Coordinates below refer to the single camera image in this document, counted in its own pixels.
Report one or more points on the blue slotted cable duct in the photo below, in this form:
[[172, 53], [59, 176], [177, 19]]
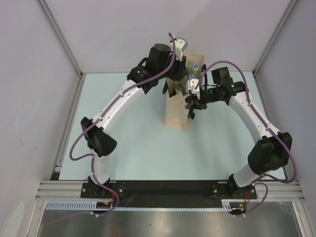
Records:
[[124, 205]]

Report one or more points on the left aluminium frame post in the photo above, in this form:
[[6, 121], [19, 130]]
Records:
[[59, 35]]

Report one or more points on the beige canvas tote bag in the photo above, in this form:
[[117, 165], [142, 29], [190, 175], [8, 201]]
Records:
[[176, 115]]

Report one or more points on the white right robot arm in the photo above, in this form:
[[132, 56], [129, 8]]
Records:
[[271, 146]]

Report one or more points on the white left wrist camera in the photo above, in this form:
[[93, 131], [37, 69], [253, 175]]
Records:
[[180, 46]]

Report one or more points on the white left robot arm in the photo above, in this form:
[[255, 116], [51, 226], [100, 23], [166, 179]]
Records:
[[163, 61]]

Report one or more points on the aluminium frame post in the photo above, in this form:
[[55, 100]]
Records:
[[59, 35], [276, 33]]

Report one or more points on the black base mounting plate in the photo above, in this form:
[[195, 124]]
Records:
[[167, 191]]

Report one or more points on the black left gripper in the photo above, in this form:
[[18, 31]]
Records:
[[181, 71]]

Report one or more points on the clear unlabelled water bottle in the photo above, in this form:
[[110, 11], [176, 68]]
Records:
[[195, 69]]

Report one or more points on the right aluminium frame post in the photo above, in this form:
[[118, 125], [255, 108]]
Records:
[[276, 33]]

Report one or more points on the clear short glass bottle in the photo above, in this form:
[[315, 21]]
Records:
[[180, 87]]

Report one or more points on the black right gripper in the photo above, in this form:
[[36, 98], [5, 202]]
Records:
[[195, 103]]

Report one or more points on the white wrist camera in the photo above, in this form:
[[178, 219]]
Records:
[[192, 87], [180, 46]]

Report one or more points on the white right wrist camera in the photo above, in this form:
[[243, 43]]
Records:
[[192, 87]]

